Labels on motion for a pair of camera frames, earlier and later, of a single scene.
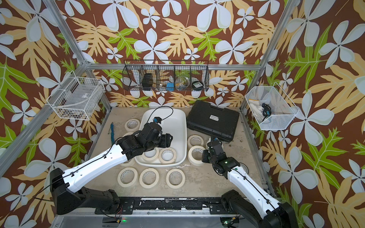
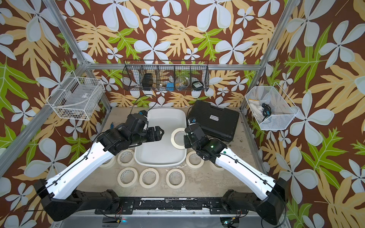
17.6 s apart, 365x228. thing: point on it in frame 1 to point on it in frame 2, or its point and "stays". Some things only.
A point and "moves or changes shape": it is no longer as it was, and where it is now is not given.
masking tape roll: x=151 y=156 to x=180 y=147
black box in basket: x=147 y=80 stays
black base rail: x=127 y=205 stays
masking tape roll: x=192 y=160 moves or changes shape
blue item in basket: x=170 y=87 stays
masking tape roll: x=167 y=156 moves or changes shape
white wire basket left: x=79 y=98 stays
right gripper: x=204 y=157 to x=187 y=138
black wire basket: x=166 y=75 stays
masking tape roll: x=149 y=186 stays
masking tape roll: x=173 y=186 stays
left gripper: x=166 y=141 to x=158 y=136
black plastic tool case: x=219 y=123 stays
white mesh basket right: x=271 y=107 stays
